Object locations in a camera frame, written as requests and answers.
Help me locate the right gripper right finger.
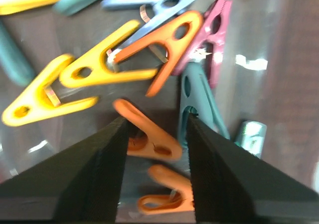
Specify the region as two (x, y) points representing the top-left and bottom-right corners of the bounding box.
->
(186, 114), (319, 224)

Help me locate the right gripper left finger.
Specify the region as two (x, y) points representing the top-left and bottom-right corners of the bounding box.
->
(0, 117), (129, 224)

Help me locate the orange clothespin lower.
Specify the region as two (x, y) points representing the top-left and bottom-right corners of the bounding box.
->
(113, 99), (182, 161)

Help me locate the orange clothespin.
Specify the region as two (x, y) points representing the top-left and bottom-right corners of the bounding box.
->
(113, 99), (182, 161)
(114, 10), (203, 97)

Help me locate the yellow clothespin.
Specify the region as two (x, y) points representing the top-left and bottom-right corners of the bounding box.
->
(59, 19), (158, 88)
(1, 54), (99, 127)

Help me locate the teal clothespin right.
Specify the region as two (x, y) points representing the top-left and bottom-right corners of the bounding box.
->
(177, 62), (230, 148)

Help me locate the teal clothespin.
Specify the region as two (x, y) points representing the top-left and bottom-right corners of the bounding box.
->
(0, 22), (35, 87)
(177, 62), (230, 148)

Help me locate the yellow clothespin centre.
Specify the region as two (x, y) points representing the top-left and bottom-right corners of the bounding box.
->
(59, 19), (158, 88)

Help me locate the teal transparent plastic bin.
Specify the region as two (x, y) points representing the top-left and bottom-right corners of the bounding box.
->
(0, 0), (319, 224)

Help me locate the magenta clothespin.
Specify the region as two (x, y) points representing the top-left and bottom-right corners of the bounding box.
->
(171, 0), (232, 89)

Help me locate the light blue clothespin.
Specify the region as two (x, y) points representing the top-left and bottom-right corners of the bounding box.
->
(101, 0), (196, 50)

